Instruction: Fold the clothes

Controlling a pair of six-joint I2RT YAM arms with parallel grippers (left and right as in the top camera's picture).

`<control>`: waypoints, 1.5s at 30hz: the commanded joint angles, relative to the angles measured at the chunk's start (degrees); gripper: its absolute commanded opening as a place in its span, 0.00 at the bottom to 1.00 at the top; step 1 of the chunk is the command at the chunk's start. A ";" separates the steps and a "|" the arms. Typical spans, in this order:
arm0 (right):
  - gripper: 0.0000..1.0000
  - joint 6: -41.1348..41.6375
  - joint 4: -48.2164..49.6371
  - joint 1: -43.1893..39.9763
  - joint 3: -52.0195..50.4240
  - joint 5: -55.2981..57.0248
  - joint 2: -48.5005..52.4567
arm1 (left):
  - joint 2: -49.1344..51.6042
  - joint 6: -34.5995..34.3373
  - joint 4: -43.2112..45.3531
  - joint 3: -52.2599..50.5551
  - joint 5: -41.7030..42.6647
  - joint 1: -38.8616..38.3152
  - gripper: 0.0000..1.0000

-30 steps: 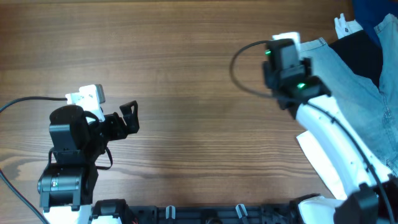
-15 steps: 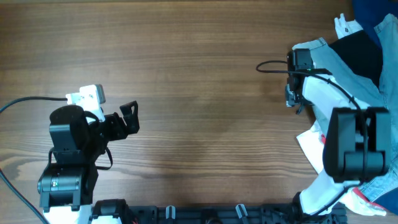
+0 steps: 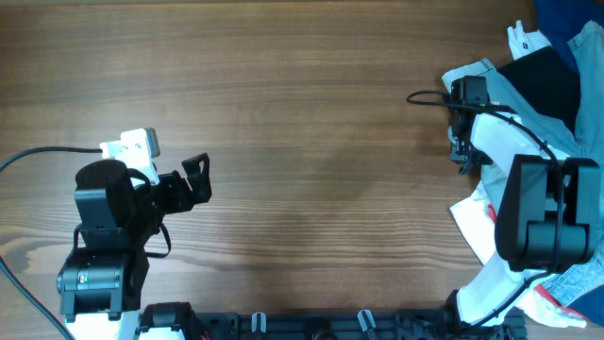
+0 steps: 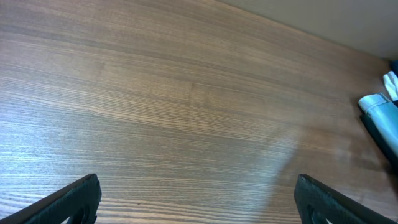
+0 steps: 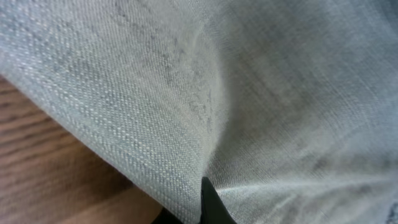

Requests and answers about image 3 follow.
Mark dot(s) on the light blue denim shorts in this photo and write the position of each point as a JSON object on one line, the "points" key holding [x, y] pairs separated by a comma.
{"points": [[585, 140]]}

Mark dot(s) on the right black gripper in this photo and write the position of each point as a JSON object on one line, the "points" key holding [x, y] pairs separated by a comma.
{"points": [[456, 155]]}

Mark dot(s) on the white garment top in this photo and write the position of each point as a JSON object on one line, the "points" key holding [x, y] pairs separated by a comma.
{"points": [[523, 43]]}

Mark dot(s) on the blue garment bottom right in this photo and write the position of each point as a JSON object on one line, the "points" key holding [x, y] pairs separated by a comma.
{"points": [[591, 305]]}

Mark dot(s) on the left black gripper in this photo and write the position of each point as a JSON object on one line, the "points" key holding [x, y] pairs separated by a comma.
{"points": [[199, 185]]}

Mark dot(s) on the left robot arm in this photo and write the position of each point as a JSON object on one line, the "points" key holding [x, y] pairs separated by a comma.
{"points": [[100, 284]]}

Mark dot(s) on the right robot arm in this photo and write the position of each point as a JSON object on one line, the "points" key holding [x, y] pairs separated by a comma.
{"points": [[546, 223]]}

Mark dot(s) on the dark blue garment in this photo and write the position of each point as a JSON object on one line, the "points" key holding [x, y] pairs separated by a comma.
{"points": [[562, 20]]}

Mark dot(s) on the black garment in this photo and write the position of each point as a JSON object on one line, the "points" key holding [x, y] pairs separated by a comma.
{"points": [[547, 84]]}

